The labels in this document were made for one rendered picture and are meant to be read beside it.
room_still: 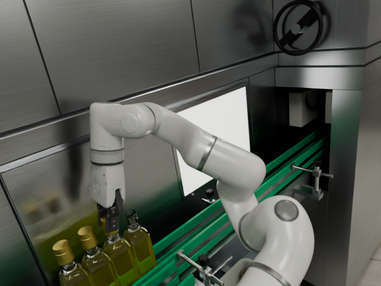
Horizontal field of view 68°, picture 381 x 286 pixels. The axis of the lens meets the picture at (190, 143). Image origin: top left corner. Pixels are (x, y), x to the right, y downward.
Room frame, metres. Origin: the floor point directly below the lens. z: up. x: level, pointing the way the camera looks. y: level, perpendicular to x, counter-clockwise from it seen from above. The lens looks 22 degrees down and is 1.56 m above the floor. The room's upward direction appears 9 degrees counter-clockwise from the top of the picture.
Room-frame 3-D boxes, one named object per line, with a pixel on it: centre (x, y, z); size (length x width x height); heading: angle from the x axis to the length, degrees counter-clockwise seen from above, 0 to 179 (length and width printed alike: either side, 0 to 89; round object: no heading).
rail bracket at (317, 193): (1.00, -0.46, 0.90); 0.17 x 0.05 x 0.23; 40
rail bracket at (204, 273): (0.59, 0.03, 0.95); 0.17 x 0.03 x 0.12; 40
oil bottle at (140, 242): (0.62, 0.18, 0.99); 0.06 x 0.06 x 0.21; 41
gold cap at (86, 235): (0.55, 0.27, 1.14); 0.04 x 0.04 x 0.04
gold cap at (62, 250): (0.51, 0.32, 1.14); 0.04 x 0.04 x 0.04
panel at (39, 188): (0.88, 0.09, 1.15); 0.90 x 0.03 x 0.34; 130
